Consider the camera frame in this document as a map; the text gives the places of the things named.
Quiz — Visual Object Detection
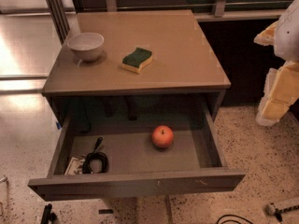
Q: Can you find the coiled black cable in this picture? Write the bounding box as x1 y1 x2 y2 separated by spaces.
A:
81 136 110 175

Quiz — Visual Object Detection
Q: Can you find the grey cabinet counter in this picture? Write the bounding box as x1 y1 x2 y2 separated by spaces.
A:
42 10 231 119

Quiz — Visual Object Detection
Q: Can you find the grey open drawer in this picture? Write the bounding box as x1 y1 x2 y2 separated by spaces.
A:
28 99 245 201

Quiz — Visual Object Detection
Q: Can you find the white power strip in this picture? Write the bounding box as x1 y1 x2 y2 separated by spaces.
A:
265 197 299 216

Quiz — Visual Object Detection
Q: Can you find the green and yellow sponge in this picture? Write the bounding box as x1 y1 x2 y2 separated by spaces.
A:
121 48 152 74

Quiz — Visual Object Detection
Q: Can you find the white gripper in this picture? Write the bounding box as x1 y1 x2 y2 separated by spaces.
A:
253 0 299 126

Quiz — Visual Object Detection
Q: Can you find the black floor cable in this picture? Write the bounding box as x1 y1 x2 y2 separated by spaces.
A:
216 214 255 224

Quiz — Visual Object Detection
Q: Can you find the white ceramic bowl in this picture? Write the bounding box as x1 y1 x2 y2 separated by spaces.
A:
67 33 105 62

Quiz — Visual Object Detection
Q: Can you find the black object on floor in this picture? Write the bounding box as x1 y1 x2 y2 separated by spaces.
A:
40 203 57 224

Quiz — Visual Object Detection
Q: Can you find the white paper packet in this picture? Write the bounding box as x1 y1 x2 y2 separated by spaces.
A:
64 157 85 175

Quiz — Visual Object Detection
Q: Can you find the red apple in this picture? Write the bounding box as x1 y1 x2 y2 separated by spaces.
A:
151 125 174 148

